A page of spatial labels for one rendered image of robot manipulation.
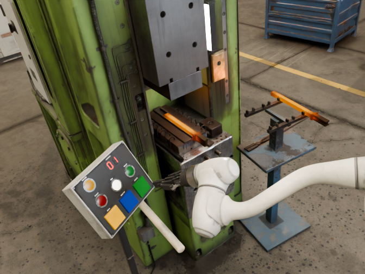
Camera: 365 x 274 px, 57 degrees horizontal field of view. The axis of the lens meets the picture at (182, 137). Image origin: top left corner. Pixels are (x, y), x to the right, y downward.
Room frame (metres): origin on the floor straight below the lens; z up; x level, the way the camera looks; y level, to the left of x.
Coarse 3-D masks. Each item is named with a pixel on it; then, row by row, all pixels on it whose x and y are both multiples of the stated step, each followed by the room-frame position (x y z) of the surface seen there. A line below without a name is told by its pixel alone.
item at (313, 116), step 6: (276, 96) 1.83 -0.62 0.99; (282, 96) 1.81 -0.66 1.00; (288, 102) 1.74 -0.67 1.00; (294, 102) 1.72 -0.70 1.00; (294, 108) 1.69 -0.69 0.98; (300, 108) 1.65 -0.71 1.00; (306, 108) 1.64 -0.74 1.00; (306, 114) 1.60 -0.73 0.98; (312, 114) 1.56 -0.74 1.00; (318, 114) 1.56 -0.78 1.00; (318, 120) 1.53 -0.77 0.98; (324, 120) 1.49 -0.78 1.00
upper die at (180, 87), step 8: (200, 72) 1.56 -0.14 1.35; (144, 80) 1.68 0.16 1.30; (176, 80) 1.49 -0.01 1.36; (184, 80) 1.51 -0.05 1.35; (192, 80) 1.54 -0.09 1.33; (200, 80) 1.56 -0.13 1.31; (152, 88) 1.61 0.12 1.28; (160, 88) 1.54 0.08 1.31; (168, 88) 1.47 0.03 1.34; (176, 88) 1.48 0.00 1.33; (184, 88) 1.51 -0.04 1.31; (192, 88) 1.53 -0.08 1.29; (168, 96) 1.48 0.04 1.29; (176, 96) 1.48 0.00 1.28
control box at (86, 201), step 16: (112, 144) 1.32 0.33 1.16; (96, 160) 1.19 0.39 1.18; (128, 160) 1.23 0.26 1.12; (80, 176) 1.09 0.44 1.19; (96, 176) 1.09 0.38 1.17; (112, 176) 1.13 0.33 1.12; (128, 176) 1.17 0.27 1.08; (144, 176) 1.21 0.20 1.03; (64, 192) 1.04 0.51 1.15; (80, 192) 1.01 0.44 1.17; (96, 192) 1.04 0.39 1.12; (112, 192) 1.08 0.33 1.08; (80, 208) 1.00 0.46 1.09; (96, 208) 0.99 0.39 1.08; (96, 224) 0.96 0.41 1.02
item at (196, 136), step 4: (168, 116) 1.75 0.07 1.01; (172, 116) 1.74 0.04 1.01; (172, 120) 1.70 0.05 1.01; (176, 120) 1.69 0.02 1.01; (180, 124) 1.64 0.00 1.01; (184, 124) 1.63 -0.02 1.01; (184, 128) 1.59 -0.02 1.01; (188, 128) 1.59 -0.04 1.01; (188, 132) 1.56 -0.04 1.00; (192, 132) 1.54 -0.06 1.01; (196, 132) 1.54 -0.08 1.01; (196, 136) 1.51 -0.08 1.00; (200, 136) 1.48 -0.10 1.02; (204, 136) 1.47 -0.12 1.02; (196, 140) 1.50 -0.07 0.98; (200, 140) 1.48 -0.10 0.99; (204, 140) 1.44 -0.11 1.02; (204, 144) 1.45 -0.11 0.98
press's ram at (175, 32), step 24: (144, 0) 1.44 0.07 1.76; (168, 0) 1.49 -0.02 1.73; (192, 0) 1.56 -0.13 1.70; (144, 24) 1.47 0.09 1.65; (168, 24) 1.49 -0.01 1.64; (192, 24) 1.55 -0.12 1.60; (144, 48) 1.50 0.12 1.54; (168, 48) 1.48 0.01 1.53; (192, 48) 1.55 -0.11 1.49; (144, 72) 1.55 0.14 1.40; (168, 72) 1.47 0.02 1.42; (192, 72) 1.54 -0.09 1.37
